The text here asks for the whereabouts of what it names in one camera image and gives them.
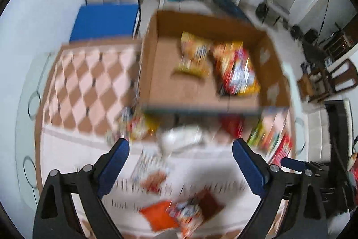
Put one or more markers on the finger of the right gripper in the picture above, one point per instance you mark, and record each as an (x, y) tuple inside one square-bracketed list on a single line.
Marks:
[(308, 168)]

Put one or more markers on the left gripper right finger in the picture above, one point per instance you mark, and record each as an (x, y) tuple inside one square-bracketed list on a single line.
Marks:
[(305, 215)]

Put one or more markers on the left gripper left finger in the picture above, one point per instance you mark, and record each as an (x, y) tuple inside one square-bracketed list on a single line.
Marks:
[(56, 216)]

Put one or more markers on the red crown spicy strip packet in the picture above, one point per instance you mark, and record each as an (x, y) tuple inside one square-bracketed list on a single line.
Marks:
[(282, 151)]

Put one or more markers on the orange snack bag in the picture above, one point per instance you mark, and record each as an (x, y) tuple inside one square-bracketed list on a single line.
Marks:
[(157, 216)]

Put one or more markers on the red panda snack bag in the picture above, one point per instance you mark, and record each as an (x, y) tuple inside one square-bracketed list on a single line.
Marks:
[(187, 214)]

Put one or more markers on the colourful candy bag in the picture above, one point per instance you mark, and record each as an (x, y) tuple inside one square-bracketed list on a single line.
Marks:
[(266, 134)]

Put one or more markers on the dark red snack packet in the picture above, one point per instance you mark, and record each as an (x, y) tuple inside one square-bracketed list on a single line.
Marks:
[(233, 125)]

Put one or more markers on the wooden chair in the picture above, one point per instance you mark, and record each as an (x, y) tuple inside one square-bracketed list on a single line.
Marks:
[(318, 84)]

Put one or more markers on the white cookie snack packet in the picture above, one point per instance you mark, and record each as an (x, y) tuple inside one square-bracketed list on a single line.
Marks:
[(150, 172)]

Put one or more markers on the checkered table mat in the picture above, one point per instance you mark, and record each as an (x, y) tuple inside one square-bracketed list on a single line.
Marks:
[(89, 87)]

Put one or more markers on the large red yellow noodle bag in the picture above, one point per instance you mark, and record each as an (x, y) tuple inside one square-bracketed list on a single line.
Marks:
[(234, 68)]

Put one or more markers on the yellow panda snack bag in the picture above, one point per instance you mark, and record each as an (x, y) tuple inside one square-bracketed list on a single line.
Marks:
[(132, 125)]

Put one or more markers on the white tissue pack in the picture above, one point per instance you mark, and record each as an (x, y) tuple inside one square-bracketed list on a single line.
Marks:
[(179, 139)]

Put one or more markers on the cardboard box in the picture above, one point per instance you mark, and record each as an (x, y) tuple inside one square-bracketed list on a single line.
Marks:
[(162, 89)]

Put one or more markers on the yellow biscuit snack bag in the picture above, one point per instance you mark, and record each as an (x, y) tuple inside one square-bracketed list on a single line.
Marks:
[(194, 60)]

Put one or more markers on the grey chair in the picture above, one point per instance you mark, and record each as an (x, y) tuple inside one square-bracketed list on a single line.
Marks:
[(280, 7)]

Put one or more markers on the blue sit-up bench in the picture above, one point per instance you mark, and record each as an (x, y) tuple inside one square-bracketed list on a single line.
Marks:
[(231, 9)]

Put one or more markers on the white padded chair blue cushion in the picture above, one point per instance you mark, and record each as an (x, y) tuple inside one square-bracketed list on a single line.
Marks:
[(98, 19)]

